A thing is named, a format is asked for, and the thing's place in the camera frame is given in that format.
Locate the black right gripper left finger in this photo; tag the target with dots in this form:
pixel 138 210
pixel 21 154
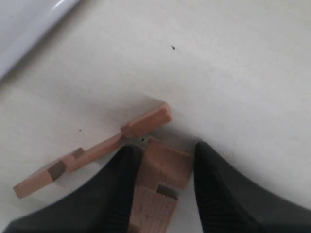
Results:
pixel 101 205

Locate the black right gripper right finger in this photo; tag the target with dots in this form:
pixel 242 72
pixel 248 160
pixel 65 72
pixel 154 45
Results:
pixel 229 202

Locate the white plastic tray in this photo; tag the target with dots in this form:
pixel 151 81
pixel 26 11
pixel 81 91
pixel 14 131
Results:
pixel 23 23

